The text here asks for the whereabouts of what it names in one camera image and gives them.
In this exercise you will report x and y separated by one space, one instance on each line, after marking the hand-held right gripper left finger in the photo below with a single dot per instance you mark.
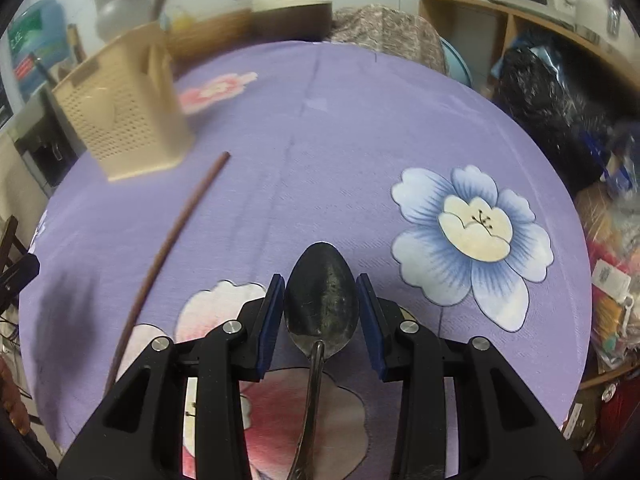
270 325

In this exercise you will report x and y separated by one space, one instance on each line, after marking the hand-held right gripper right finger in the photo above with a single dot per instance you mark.
372 325

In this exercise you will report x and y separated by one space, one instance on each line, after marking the metal spoon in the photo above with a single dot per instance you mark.
322 300

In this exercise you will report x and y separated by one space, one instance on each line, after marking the beige heart-pattern utensil holder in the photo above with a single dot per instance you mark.
130 125

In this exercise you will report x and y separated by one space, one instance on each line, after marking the person's left hand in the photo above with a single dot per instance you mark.
12 400

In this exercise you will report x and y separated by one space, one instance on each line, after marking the grey water dispenser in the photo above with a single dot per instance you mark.
42 150

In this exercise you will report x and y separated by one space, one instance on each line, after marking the purple floral tablecloth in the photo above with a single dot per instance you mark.
350 135

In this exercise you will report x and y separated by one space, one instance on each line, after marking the blue water jug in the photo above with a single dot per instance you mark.
35 40

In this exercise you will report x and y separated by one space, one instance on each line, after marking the pile of colourful packets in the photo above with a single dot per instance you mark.
615 270

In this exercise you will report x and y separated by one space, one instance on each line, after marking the light blue basin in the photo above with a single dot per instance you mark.
457 65

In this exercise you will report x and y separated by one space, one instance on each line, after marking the black plastic bag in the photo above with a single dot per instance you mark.
550 105

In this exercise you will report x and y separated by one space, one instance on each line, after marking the brown patterned cloth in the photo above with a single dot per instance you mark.
385 30

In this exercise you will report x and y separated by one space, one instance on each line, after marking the yellow soap pump bottle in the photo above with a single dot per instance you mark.
181 20

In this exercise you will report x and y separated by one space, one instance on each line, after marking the brown pot with beige lid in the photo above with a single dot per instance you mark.
290 10

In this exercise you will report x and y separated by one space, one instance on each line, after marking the wooden shelf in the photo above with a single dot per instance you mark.
465 15

